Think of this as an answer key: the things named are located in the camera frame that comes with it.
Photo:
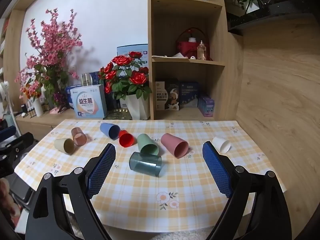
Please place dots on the white bottle vase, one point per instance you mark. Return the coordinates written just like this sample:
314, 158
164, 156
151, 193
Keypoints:
38, 107

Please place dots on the brown translucent cup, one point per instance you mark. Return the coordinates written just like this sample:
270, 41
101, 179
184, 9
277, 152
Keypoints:
79, 136

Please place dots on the white faceted flower pot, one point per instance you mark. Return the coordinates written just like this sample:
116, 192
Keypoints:
137, 107

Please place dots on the red cup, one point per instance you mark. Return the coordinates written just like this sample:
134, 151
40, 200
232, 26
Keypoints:
126, 138

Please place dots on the red rose plant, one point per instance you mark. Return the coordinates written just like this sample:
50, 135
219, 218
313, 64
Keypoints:
125, 75

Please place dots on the wooden shelf unit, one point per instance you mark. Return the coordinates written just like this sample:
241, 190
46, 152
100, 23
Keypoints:
225, 85

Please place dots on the black wall shelf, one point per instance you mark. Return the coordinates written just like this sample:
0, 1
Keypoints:
270, 10

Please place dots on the teal translucent cup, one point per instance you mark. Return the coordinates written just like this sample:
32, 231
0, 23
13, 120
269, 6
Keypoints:
145, 163

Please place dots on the white cup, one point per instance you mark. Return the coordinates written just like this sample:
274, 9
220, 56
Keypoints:
221, 143

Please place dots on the yellow plaid tablecloth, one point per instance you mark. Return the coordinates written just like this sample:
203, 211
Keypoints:
150, 187

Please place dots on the blue and white carton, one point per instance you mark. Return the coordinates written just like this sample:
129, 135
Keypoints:
125, 51

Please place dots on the blister pack tray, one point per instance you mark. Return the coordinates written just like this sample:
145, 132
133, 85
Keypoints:
117, 115

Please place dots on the white standing fan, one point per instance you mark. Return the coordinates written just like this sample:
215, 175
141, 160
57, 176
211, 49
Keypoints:
6, 97

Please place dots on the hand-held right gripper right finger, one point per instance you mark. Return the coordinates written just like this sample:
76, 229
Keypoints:
217, 170

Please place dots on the beige cup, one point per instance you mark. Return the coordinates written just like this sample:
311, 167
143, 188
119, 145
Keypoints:
65, 148

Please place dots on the pink blossom bouquet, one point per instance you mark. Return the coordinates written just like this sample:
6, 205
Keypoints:
53, 52

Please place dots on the purple box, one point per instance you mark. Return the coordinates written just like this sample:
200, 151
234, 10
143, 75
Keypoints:
206, 106

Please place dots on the stack of white papers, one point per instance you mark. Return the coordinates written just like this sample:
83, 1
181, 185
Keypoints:
167, 57

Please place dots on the pink cup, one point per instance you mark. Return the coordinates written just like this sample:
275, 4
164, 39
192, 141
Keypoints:
175, 145

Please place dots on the clear perfume bottle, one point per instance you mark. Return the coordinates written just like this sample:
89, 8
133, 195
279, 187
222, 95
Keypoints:
201, 51

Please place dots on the dark blue box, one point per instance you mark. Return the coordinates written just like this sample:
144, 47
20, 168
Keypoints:
96, 78
189, 93

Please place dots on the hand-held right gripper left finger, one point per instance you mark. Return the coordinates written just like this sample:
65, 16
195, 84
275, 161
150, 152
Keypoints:
102, 170

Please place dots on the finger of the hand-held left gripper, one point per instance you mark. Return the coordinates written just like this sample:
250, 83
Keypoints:
21, 141
7, 131

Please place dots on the red gift basket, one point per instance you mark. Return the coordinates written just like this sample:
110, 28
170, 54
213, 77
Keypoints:
186, 47

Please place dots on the dark box with figure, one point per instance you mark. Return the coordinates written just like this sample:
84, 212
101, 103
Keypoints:
173, 95

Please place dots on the white and orange snack box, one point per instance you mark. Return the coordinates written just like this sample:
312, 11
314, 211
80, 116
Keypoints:
161, 96

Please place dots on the light blue box pink label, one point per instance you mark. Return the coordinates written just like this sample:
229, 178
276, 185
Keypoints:
86, 102

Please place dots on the green cup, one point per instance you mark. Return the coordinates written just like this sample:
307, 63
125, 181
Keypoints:
148, 143

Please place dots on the blue cup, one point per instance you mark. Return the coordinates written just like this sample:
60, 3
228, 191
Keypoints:
110, 130

